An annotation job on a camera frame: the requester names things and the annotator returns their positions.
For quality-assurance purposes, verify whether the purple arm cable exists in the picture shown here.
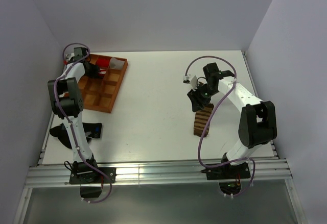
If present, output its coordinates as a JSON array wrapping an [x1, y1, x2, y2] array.
[[185, 55, 256, 199], [55, 42, 113, 204]]

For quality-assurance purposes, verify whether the black patterned sock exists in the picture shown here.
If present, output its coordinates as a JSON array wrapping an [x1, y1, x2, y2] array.
[[50, 122, 102, 149]]

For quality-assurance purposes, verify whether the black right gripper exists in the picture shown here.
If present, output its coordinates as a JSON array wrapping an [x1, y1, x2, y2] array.
[[188, 83, 218, 113]]

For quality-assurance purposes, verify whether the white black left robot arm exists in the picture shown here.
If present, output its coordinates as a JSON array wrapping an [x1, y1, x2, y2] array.
[[48, 43, 100, 183]]

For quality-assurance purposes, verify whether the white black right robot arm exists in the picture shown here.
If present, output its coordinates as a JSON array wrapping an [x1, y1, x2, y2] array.
[[183, 63, 277, 178]]

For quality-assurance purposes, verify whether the brown wooden compartment tray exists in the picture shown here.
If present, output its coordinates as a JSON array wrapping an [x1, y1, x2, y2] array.
[[78, 54, 128, 113]]

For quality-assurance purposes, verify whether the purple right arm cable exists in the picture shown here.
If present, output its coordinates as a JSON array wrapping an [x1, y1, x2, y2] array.
[[185, 55, 256, 199]]

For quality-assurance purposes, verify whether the brown beige striped sock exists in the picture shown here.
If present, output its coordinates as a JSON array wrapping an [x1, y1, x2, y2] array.
[[192, 98, 214, 137]]

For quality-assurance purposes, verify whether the rolled grey sock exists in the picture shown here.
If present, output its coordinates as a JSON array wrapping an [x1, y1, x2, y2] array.
[[109, 57, 125, 70]]

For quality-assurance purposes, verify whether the aluminium front rail frame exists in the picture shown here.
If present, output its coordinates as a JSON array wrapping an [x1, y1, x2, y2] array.
[[24, 158, 292, 188]]

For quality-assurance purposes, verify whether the red white striped sock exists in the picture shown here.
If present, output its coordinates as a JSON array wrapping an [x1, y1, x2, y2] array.
[[98, 68, 107, 78]]

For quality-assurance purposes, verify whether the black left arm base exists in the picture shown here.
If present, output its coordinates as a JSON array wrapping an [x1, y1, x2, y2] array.
[[64, 161, 116, 203]]

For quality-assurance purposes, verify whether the rolled red sock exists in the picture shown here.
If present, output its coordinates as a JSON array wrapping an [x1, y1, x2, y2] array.
[[96, 57, 111, 68]]

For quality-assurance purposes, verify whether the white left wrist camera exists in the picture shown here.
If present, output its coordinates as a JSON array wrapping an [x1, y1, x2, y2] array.
[[64, 53, 75, 65]]

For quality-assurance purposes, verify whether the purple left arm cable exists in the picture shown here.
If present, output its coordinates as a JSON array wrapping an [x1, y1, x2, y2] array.
[[55, 42, 113, 204]]

